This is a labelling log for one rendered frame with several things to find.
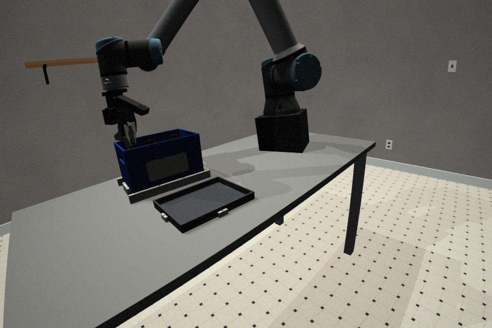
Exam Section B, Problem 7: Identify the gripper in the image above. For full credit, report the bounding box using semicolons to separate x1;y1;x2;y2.
102;89;137;149

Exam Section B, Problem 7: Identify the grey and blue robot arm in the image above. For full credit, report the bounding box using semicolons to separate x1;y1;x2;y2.
96;0;321;116

